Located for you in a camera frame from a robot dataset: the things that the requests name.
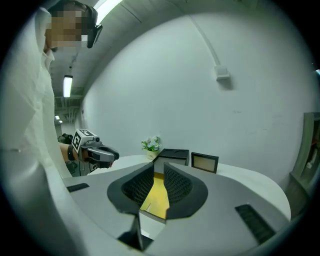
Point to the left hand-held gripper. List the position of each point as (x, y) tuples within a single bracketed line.
[(80, 140)]

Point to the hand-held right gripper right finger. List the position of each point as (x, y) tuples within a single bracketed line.
[(220, 200)]

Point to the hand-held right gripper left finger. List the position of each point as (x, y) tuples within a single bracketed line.
[(100, 190)]

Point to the yellow transparent plastic box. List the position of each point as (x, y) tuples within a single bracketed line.
[(156, 195)]

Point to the person's left forearm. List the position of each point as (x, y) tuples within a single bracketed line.
[(64, 152)]

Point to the grey fabric box lid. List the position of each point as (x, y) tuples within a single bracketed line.
[(175, 156)]

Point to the black wristwatch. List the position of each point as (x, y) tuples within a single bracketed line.
[(71, 153)]

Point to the potted artificial flowers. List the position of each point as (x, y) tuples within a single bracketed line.
[(151, 147)]

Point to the long ceiling light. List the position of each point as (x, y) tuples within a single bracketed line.
[(67, 86), (107, 7)]

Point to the person in white coat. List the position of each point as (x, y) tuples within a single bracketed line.
[(27, 100)]

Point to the person's head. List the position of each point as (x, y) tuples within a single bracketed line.
[(65, 27)]

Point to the black picture frame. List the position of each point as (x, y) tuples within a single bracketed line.
[(205, 163)]

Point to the black head-mounted camera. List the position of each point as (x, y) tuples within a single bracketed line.
[(93, 30)]

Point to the white wall junction box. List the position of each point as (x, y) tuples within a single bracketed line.
[(222, 73)]

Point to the white wall conduit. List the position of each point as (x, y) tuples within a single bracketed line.
[(205, 40)]

